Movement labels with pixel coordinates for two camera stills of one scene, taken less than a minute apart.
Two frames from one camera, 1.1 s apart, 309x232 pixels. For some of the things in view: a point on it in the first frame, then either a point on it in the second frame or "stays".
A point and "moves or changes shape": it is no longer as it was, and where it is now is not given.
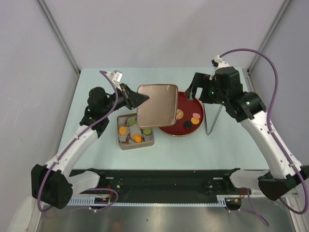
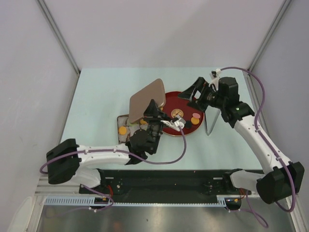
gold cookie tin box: [131, 136] stays
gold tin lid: [161, 109] moves or changes shape
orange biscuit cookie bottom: [122, 130] stays
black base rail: [163, 186] stays
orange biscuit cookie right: [194, 121] stays
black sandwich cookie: [187, 124] stays
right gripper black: [201, 85] to [199, 94]
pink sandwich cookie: [196, 115] stays
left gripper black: [128, 98] to [154, 118]
